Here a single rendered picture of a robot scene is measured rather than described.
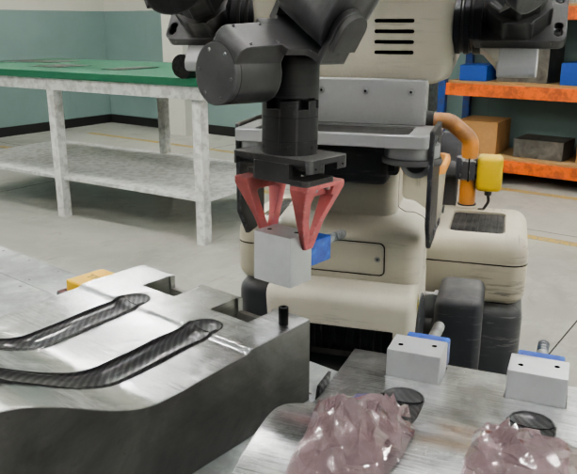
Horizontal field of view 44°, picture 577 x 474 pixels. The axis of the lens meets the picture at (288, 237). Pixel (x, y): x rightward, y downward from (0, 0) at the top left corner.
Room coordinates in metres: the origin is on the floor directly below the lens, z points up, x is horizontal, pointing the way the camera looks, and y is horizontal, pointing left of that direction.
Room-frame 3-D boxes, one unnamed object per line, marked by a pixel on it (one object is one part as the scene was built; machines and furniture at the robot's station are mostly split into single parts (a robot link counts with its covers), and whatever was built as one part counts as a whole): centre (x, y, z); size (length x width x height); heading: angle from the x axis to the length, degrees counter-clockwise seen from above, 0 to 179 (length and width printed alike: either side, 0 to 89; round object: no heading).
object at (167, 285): (0.74, 0.13, 0.87); 0.05 x 0.05 x 0.04; 50
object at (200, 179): (4.72, 1.16, 0.51); 2.40 x 1.13 x 1.02; 58
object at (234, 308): (0.68, 0.05, 0.87); 0.05 x 0.05 x 0.04; 50
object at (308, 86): (0.72, 0.00, 1.12); 0.07 x 0.06 x 0.07; 135
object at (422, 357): (0.65, -0.14, 0.86); 0.13 x 0.05 x 0.05; 157
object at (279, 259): (0.75, -0.02, 0.93); 0.13 x 0.05 x 0.05; 140
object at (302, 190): (0.71, -0.01, 0.99); 0.07 x 0.07 x 0.09; 51
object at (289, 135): (0.72, 0.00, 1.06); 0.10 x 0.07 x 0.07; 51
